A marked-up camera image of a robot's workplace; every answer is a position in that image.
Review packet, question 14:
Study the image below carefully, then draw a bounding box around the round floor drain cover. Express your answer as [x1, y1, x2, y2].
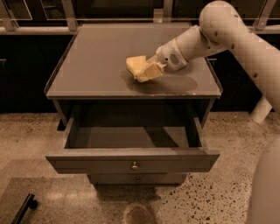
[123, 204, 151, 224]

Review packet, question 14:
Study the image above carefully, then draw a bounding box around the yellow sponge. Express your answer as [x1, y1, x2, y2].
[126, 56, 148, 77]

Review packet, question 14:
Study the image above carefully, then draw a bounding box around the grey drawer cabinet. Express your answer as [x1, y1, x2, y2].
[43, 22, 224, 186]

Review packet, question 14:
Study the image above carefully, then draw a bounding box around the lower drawer front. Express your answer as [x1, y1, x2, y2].
[87, 173, 186, 185]

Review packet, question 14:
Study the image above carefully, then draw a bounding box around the metal railing frame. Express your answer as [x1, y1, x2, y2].
[0, 0, 280, 35]

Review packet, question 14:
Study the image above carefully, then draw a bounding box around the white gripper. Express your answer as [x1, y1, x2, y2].
[134, 38, 188, 82]

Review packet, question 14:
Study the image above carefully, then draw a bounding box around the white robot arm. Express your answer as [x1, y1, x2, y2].
[133, 1, 280, 224]

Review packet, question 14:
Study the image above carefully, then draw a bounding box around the black bar with wheel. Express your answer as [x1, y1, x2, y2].
[11, 193, 39, 224]

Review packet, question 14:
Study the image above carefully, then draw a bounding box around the metal top drawer knob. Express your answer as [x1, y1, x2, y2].
[130, 161, 139, 171]

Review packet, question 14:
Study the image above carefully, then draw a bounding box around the open top drawer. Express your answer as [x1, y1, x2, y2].
[46, 106, 220, 174]

